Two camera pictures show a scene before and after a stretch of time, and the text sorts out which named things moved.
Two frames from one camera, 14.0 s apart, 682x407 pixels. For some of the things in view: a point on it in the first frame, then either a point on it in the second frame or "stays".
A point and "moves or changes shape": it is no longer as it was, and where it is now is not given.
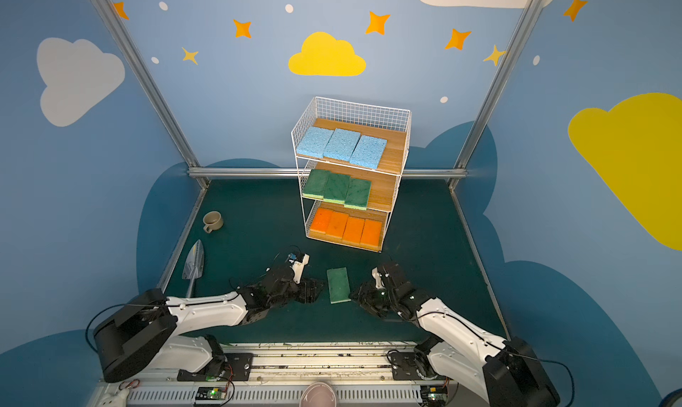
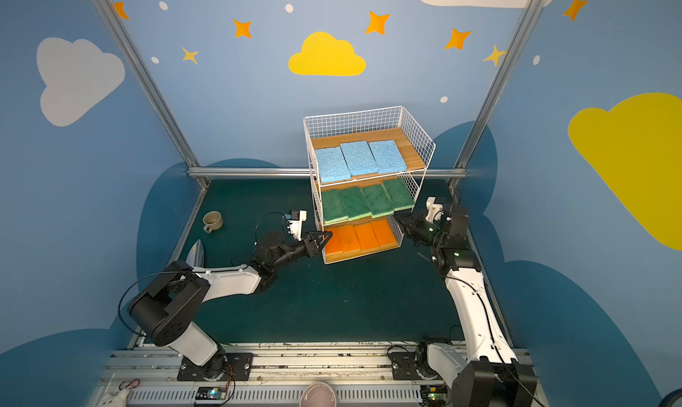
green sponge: (337, 188) -> (355, 203)
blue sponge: (342, 145) -> (359, 157)
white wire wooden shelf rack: (351, 158) moves or changes shape
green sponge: (338, 285) -> (398, 195)
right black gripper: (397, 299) -> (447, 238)
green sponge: (358, 194) -> (377, 200)
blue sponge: (368, 152) -> (387, 156)
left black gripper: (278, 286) -> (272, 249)
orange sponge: (337, 227) -> (349, 242)
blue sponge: (313, 141) -> (332, 164)
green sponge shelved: (316, 184) -> (334, 207)
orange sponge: (320, 223) -> (338, 247)
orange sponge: (371, 232) -> (384, 233)
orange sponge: (353, 230) -> (366, 236)
